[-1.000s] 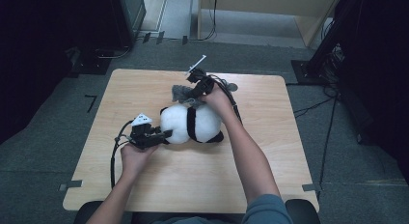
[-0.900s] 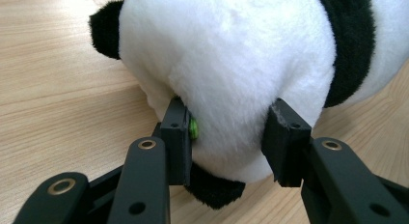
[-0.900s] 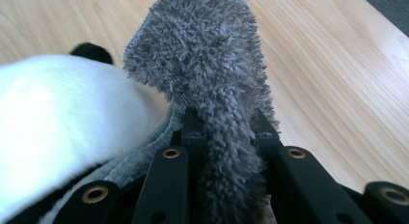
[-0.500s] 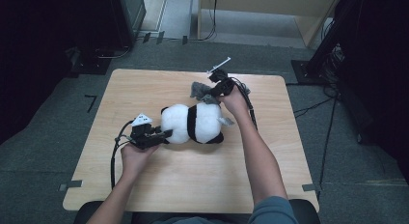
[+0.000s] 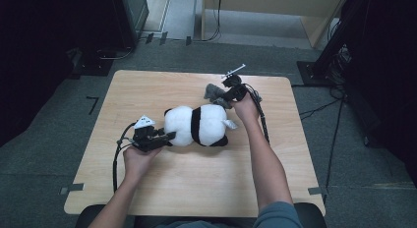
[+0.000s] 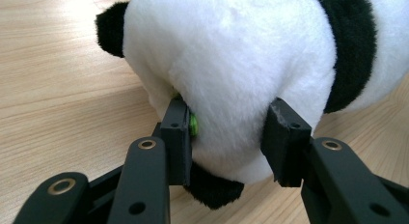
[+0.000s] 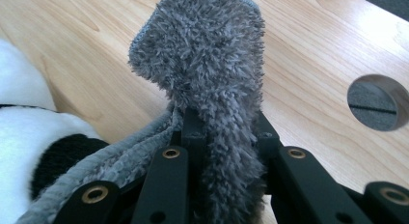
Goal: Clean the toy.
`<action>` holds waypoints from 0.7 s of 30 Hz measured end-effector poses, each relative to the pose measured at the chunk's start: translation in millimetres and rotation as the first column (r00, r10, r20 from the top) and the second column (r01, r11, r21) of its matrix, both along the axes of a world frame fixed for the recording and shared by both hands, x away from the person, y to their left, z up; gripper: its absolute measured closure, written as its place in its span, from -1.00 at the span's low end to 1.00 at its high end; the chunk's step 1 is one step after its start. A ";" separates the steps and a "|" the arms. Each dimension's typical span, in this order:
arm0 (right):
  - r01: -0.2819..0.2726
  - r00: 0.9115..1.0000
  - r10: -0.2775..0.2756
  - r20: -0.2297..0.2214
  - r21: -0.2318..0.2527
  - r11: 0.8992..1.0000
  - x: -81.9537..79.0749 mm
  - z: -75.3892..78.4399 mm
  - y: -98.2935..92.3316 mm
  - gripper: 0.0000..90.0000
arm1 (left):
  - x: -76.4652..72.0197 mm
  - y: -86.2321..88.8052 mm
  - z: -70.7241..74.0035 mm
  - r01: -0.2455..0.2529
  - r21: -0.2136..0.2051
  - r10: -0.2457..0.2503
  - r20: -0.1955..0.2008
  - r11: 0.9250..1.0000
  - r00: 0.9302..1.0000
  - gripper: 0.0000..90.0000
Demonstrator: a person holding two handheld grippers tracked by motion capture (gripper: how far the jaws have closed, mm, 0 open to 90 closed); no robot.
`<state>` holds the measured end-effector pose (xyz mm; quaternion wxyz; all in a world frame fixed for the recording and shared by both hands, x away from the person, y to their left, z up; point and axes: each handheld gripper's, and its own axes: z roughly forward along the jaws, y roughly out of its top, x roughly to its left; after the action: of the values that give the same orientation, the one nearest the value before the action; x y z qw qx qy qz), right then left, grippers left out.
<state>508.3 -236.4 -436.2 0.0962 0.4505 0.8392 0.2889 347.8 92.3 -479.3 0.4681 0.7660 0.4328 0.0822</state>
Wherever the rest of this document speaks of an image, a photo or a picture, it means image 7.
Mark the panda plush toy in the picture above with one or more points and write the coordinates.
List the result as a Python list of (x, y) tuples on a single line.
[(29, 140)]

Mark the grey fluffy cloth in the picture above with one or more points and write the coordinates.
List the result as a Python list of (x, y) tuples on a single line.
[(205, 56)]

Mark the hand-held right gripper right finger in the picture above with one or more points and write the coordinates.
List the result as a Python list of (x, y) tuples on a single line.
[(268, 137)]

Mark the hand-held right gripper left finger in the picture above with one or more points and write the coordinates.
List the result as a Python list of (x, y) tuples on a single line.
[(193, 130)]

